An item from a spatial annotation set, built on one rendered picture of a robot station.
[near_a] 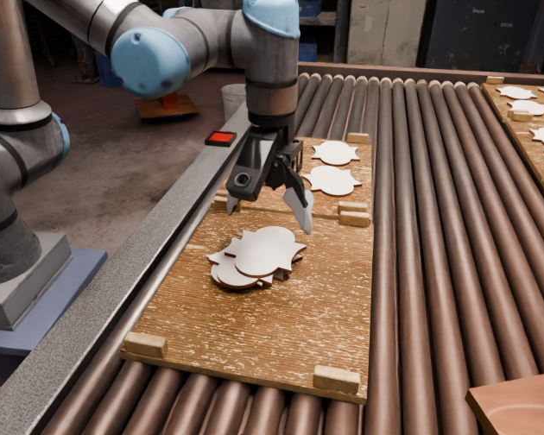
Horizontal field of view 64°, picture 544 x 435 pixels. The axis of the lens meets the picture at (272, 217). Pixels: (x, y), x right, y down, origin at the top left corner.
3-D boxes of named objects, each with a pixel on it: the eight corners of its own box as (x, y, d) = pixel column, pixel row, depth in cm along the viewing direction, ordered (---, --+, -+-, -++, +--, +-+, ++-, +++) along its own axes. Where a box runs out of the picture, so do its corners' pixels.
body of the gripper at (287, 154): (303, 173, 75) (306, 103, 68) (285, 196, 68) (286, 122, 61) (262, 164, 77) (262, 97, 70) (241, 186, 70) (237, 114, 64)
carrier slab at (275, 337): (120, 359, 63) (117, 351, 62) (211, 211, 97) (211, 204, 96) (365, 406, 57) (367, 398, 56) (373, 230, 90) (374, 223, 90)
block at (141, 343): (125, 352, 62) (122, 339, 61) (131, 343, 64) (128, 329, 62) (164, 360, 61) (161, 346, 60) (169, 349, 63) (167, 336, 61)
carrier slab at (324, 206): (211, 209, 97) (210, 203, 97) (252, 138, 131) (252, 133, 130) (370, 225, 92) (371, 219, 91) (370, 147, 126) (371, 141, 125)
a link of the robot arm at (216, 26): (137, 13, 55) (219, 16, 53) (175, 3, 64) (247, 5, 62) (147, 76, 59) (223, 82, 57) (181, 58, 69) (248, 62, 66)
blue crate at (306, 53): (263, 63, 518) (263, 43, 506) (264, 55, 553) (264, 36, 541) (316, 63, 518) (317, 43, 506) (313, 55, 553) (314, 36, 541)
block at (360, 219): (338, 224, 89) (339, 213, 88) (339, 220, 91) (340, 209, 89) (368, 229, 88) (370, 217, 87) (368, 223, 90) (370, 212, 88)
